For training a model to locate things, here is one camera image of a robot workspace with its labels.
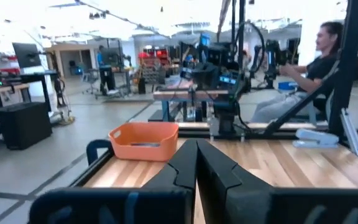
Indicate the silver aluminium bar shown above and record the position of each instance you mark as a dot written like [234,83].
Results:
[353,132]

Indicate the black monitor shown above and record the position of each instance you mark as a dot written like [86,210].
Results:
[26,55]

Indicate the orange plastic bin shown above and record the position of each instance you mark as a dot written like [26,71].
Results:
[145,154]

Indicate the black floor cabinet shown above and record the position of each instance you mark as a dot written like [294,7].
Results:
[25,126]

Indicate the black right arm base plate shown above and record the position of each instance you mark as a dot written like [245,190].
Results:
[214,133]

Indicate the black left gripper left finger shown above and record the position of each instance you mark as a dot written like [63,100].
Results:
[154,205]

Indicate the wooden table blue legs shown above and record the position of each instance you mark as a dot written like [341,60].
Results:
[185,94]

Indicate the light grey stapler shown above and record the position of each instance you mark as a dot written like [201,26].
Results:
[315,138]

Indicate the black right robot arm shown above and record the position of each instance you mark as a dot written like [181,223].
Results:
[227,118]

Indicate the person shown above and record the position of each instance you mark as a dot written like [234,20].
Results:
[319,68]
[106,77]

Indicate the black desk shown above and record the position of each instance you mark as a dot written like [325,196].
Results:
[33,76]

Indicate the office chair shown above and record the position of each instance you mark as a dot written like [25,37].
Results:
[90,79]

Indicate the black aluminium frame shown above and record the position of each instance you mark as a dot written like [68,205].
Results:
[348,62]

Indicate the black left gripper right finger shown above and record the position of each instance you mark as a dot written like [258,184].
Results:
[259,205]

